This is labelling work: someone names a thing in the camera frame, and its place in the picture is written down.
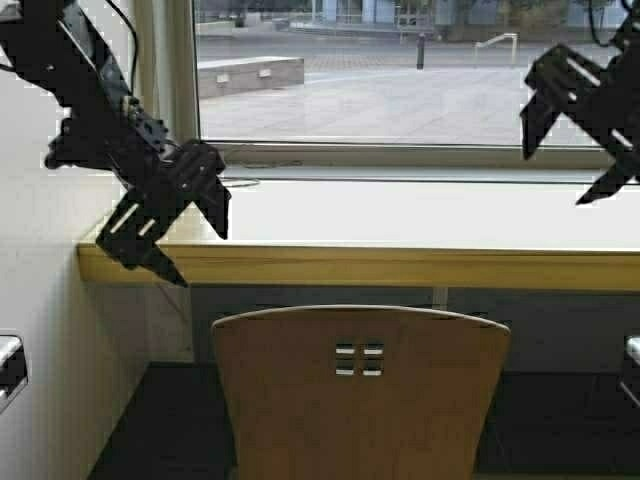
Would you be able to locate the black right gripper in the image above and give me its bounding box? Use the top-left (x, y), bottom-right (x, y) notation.
top-left (520, 29), bottom-right (639, 205)

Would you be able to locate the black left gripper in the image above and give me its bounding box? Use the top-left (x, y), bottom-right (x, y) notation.
top-left (96, 140), bottom-right (232, 288)

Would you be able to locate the wooden chair with square cutouts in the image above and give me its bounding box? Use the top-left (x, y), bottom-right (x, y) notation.
top-left (211, 305), bottom-right (511, 479)

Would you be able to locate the robot base left corner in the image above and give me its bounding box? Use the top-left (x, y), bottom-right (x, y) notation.
top-left (1, 334), bottom-right (29, 412)

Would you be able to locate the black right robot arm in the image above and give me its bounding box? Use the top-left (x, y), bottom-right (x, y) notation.
top-left (520, 1), bottom-right (639, 205)

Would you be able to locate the robot base right corner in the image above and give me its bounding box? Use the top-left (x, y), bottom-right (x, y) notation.
top-left (619, 335), bottom-right (639, 406)

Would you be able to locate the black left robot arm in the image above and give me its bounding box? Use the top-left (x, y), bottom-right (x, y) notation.
top-left (1, 1), bottom-right (231, 287)

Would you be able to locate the long wooden window counter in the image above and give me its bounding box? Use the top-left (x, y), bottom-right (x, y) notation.
top-left (76, 164), bottom-right (640, 293)

